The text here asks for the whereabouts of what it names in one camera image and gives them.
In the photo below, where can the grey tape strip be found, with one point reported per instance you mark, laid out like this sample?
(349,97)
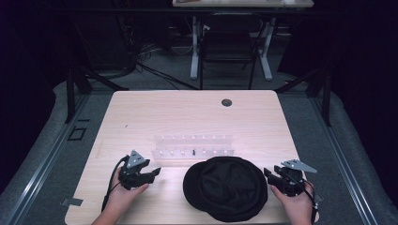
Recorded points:
(72,202)

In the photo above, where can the clear acrylic rack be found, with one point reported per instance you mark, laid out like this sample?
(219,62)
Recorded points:
(192,151)

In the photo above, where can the black chair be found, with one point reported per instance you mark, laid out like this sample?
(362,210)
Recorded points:
(228,43)

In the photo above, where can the white-legged desk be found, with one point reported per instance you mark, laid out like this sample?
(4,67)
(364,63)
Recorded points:
(266,47)

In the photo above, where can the grey table grommet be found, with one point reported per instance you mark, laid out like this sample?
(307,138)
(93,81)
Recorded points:
(226,102)

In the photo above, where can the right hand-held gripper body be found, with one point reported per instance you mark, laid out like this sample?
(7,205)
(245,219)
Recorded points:
(292,176)

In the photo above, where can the person's left hand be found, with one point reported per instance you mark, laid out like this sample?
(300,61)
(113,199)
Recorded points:
(123,195)

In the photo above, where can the black hat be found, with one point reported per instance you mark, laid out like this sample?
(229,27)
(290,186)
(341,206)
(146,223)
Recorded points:
(225,190)

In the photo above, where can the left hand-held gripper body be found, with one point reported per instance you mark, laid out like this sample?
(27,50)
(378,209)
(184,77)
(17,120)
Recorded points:
(135,162)

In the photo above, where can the person's right hand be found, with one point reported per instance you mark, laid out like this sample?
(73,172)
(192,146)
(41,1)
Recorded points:
(295,206)

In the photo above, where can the black metal stand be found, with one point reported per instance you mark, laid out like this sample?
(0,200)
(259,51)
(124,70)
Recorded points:
(78,84)
(322,90)

